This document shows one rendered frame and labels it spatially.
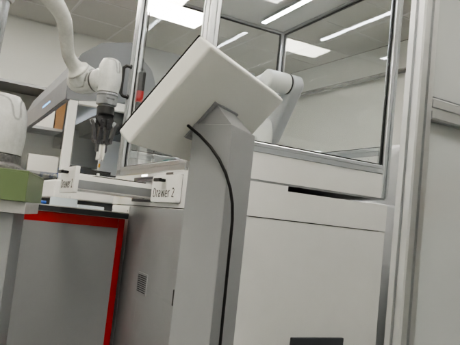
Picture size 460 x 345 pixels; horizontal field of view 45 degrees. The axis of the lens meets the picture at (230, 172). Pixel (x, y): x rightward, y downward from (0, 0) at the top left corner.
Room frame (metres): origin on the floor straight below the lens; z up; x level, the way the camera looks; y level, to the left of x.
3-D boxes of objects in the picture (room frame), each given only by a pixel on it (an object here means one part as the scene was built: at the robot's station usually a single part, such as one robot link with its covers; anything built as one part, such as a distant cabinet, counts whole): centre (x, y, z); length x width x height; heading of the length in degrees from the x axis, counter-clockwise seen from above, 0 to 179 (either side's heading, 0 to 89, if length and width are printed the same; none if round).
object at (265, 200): (2.71, -0.06, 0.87); 1.02 x 0.95 x 0.14; 27
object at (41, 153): (4.21, 0.87, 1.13); 1.78 x 1.14 x 0.45; 27
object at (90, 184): (2.48, 0.49, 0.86); 0.40 x 0.26 x 0.06; 117
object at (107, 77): (2.40, 0.58, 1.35); 0.13 x 0.11 x 0.16; 56
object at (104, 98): (2.39, 0.57, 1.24); 0.09 x 0.09 x 0.06
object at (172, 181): (2.24, 0.25, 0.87); 0.29 x 0.02 x 0.11; 27
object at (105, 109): (2.39, 0.57, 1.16); 0.08 x 0.07 x 0.09; 125
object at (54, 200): (2.65, 0.77, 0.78); 0.12 x 0.08 x 0.04; 106
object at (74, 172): (2.38, 0.68, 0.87); 0.29 x 0.02 x 0.11; 27
